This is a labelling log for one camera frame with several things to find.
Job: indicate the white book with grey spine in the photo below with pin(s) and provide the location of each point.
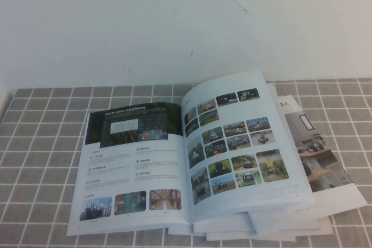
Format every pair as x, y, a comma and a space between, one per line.
284, 220

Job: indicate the white paper sheet stack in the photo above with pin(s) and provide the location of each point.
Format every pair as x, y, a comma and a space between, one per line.
325, 226

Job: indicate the white booklet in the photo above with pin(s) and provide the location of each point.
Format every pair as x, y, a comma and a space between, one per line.
180, 230

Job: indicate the grey checked tablecloth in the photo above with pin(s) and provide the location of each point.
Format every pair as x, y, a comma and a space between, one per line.
35, 143

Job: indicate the robot catalogue book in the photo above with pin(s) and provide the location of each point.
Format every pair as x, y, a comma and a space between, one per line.
130, 166

